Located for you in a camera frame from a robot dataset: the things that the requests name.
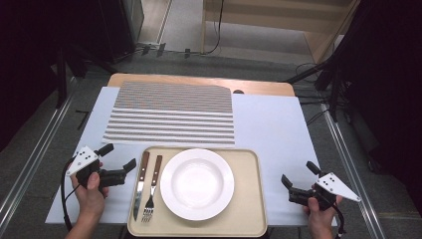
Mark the wooden handled table knife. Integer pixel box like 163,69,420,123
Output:
132,150,150,222

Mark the wooden handled fork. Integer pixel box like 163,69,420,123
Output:
140,154,163,223

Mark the beige plastic tray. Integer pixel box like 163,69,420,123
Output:
126,145,269,238

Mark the white table cover sheet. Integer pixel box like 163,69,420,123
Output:
45,86,337,227

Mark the dark cabinet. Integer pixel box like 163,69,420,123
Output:
99,0,145,63

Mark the black hanging cable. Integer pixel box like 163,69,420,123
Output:
202,0,225,56

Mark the left hand-held gripper cable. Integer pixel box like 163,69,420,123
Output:
60,157,84,232

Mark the light wooden shelf unit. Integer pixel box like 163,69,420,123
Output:
200,0,361,64

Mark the person's left hand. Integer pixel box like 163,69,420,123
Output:
70,161,109,222

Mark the black floor bracket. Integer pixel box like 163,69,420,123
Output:
75,109,92,131

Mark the black metal stand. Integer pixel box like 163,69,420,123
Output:
54,46,117,111
285,49,352,122

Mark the metal floor rail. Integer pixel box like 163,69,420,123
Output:
0,83,79,227
319,103,387,239

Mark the hand-held gripper cable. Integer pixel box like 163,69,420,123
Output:
331,202,346,239
60,157,84,232

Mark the white deep plate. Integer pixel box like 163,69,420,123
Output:
159,147,235,222

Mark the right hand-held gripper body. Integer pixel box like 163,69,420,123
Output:
307,172,362,212

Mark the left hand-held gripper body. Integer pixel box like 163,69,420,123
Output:
65,145,103,190

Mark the person's right hand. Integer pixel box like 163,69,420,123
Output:
303,185,343,233

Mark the striped grey white placemat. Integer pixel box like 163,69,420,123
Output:
101,81,236,147

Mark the right hand-held gripper cable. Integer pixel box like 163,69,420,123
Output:
331,202,346,239

